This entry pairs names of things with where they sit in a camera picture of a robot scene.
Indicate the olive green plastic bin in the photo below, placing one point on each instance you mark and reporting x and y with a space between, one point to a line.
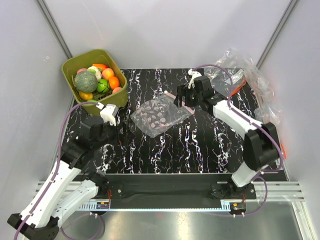
82 62

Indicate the orange fruit toy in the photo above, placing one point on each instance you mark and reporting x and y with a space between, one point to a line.
114 82

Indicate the clear zip top bag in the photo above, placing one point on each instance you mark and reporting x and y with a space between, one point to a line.
157 115

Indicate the pink peach upper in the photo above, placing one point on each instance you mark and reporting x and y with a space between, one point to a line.
107 73

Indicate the yellow mango toy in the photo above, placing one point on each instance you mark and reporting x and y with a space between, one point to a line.
86 96

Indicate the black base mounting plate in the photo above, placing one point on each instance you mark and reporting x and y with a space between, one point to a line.
132 186

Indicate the pink peach lower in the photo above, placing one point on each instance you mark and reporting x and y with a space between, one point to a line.
116 90

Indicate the green netted melon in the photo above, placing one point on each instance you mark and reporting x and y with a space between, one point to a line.
86 82

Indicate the white cauliflower toy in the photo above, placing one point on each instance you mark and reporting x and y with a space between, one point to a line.
96 71

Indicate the pink peach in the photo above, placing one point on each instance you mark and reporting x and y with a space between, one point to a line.
107 73
116 90

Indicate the black marble pattern mat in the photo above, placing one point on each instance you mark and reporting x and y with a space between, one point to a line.
200 144

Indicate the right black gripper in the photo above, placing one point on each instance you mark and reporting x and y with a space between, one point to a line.
182 91

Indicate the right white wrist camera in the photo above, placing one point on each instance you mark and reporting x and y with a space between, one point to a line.
193 74

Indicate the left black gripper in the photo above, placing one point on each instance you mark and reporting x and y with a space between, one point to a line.
114 141

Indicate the green striped watermelon toy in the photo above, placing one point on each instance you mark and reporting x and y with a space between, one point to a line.
103 86

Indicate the pile of clear bags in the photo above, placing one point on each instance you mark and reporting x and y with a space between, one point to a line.
243 71

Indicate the aluminium frame rail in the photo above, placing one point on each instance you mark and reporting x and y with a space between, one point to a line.
283 191

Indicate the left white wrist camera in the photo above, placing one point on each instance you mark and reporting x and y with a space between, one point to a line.
108 113

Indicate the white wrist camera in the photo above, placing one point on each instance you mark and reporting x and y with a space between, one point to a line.
193 74
108 113

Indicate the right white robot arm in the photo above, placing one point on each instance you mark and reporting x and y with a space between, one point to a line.
261 145

